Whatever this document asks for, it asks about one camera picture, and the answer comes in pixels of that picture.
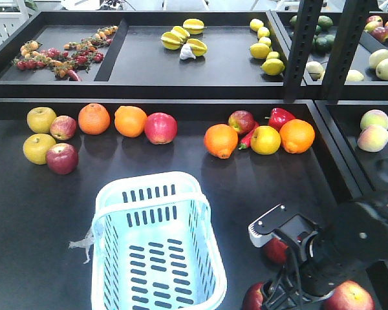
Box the orange left front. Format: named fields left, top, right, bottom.
left=204, top=124, right=238, bottom=159

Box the pale peach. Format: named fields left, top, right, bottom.
left=360, top=109, right=388, bottom=130
left=357, top=125, right=388, bottom=152

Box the bright orange right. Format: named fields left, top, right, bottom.
left=279, top=119, right=315, bottom=154

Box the dark red apple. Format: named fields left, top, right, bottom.
left=46, top=143, right=79, bottom=175
left=263, top=238, right=288, bottom=265
left=228, top=110, right=255, bottom=136

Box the pale peach front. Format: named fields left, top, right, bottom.
left=357, top=125, right=388, bottom=152

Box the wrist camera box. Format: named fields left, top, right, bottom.
left=248, top=203, right=319, bottom=248

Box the yellow round fruit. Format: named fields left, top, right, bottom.
left=250, top=125, right=281, bottom=155

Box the yellow starfruit rear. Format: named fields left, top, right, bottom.
left=182, top=18, right=206, bottom=35

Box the white garlic bulb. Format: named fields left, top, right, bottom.
left=179, top=43, right=197, bottom=60

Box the red bell pepper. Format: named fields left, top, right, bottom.
left=265, top=108, right=296, bottom=131

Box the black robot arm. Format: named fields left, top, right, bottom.
left=249, top=158, right=388, bottom=309

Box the yellow apple front left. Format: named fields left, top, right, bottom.
left=23, top=133, right=56, bottom=165

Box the pale peach rear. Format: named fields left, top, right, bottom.
left=360, top=109, right=388, bottom=130

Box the small red apple rear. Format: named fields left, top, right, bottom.
left=50, top=116, right=77, bottom=141

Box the yellow apple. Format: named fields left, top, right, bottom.
left=23, top=133, right=56, bottom=165
left=27, top=107, right=57, bottom=134

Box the light blue plastic basket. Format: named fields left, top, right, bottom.
left=69, top=171, right=228, bottom=310

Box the yellow apple rear left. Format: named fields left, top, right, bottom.
left=27, top=107, right=57, bottom=134

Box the orange far left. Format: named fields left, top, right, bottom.
left=114, top=106, right=147, bottom=138

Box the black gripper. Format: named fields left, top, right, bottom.
left=261, top=222, right=369, bottom=309

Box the red chili pepper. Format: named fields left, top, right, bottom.
left=238, top=121, right=259, bottom=150

